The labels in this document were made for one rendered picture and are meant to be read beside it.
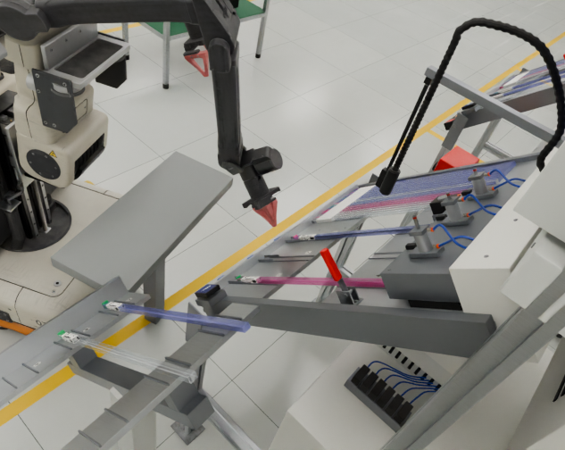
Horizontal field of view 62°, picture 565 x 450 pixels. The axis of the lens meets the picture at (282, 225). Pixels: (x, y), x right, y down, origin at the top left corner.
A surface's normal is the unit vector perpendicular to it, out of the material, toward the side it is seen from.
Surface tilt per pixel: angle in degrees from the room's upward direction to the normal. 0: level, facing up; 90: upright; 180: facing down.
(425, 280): 90
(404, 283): 90
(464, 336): 90
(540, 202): 90
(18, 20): 105
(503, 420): 0
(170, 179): 0
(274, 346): 0
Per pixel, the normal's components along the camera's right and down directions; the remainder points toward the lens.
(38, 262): 0.19, -0.69
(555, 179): -0.66, 0.44
